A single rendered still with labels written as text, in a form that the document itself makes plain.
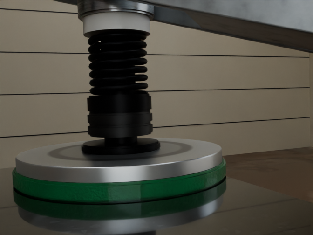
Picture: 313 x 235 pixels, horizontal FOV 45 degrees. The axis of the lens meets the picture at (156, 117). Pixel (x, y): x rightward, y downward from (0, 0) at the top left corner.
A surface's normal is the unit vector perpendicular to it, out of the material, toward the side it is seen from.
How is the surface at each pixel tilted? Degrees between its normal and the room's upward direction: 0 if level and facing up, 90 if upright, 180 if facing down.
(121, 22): 90
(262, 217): 0
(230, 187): 0
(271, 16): 90
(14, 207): 0
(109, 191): 90
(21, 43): 90
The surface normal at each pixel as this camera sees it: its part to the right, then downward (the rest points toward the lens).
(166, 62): 0.39, 0.04
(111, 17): 0.00, 0.05
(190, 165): 0.60, 0.02
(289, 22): -0.29, 0.06
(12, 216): -0.03, -1.00
